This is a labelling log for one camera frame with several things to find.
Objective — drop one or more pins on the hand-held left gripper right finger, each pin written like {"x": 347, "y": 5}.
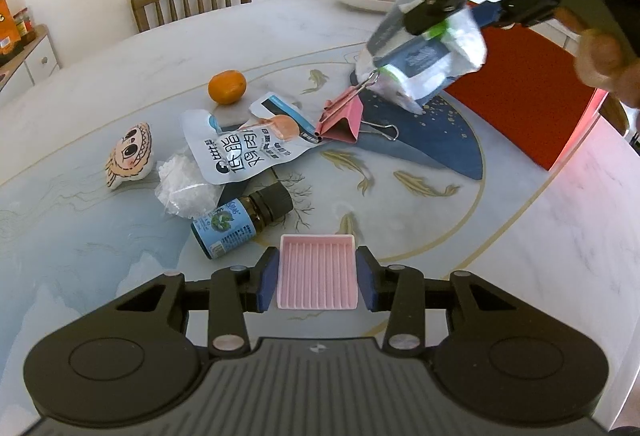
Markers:
{"x": 368, "y": 281}

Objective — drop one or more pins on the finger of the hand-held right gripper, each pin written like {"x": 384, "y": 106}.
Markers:
{"x": 487, "y": 14}
{"x": 450, "y": 6}

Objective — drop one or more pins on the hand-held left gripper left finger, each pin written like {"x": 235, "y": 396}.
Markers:
{"x": 267, "y": 281}

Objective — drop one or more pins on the pink ribbed tray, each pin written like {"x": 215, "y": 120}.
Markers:
{"x": 317, "y": 273}

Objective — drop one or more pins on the blue white plastic packet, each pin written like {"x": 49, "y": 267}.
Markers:
{"x": 425, "y": 66}

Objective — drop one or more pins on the clear bag of white crystals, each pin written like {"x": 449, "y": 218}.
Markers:
{"x": 185, "y": 186}

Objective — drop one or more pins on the white food pouch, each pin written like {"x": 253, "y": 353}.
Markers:
{"x": 235, "y": 151}

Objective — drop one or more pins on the white marble desktop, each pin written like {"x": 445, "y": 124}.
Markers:
{"x": 125, "y": 66}

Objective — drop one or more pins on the person's right hand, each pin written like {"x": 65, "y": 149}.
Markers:
{"x": 600, "y": 61}

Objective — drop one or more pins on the brown glass dropper bottle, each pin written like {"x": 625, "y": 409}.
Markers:
{"x": 240, "y": 218}

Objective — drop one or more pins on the red mat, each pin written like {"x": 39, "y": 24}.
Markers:
{"x": 525, "y": 96}

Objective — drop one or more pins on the pink binder clip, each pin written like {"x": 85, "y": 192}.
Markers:
{"x": 345, "y": 119}

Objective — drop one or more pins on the torn blue white packet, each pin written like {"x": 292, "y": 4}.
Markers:
{"x": 280, "y": 106}

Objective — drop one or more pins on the cartoon face plush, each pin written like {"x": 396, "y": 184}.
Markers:
{"x": 131, "y": 156}

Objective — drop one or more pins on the orange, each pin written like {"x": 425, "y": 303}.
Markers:
{"x": 227, "y": 87}

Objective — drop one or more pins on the white side cabinet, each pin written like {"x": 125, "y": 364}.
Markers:
{"x": 30, "y": 61}

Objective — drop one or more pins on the small jars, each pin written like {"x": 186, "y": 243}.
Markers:
{"x": 25, "y": 24}

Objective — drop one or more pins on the orange snack packet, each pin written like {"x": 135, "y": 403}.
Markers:
{"x": 7, "y": 26}

